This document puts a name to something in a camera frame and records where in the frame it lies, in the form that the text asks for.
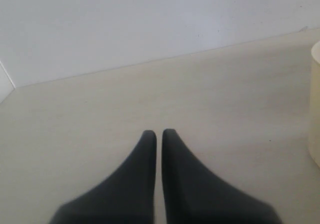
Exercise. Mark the small cream plastic bin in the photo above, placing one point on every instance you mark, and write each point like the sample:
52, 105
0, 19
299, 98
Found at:
314, 105

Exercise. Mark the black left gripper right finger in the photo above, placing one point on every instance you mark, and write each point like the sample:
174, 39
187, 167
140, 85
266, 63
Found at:
195, 195

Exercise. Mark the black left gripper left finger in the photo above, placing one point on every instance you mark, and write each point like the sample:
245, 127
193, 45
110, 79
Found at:
125, 197

